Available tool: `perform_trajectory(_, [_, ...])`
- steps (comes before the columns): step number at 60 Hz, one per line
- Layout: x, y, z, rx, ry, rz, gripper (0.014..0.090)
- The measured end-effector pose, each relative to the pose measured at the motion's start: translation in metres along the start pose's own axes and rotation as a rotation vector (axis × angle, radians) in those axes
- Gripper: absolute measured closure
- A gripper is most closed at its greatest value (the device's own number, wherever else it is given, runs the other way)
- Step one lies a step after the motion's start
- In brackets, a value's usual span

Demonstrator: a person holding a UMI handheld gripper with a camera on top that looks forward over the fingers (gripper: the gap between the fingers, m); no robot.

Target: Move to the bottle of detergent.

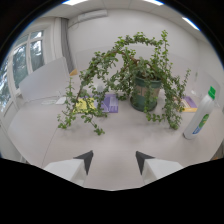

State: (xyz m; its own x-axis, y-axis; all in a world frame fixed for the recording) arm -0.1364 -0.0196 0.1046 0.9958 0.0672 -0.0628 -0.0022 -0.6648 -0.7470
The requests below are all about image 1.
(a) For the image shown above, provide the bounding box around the trailing green jade plant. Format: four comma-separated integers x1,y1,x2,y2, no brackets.
56,30,192,136

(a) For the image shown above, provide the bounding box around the grey curtain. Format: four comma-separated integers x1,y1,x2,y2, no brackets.
60,17,76,74

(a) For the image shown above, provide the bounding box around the white detergent bottle green cap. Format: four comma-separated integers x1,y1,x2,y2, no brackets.
182,86,217,140

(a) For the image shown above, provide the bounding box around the white desk divider panel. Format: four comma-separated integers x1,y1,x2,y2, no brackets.
18,56,71,103

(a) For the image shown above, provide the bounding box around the white air conditioner unit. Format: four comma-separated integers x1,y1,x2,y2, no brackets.
67,9,109,29

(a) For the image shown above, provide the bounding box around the window with white frame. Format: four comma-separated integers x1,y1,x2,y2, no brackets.
0,29,46,114

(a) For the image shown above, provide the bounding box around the yellow notepad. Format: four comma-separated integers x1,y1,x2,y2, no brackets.
74,97,97,114

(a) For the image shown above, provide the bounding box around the purple and yellow book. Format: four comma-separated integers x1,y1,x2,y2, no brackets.
180,95,198,113

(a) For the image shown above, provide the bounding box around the purple plastic box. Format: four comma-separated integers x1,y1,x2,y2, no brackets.
95,93,120,114

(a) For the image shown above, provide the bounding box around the green plant pot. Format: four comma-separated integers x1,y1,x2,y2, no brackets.
129,75,163,113

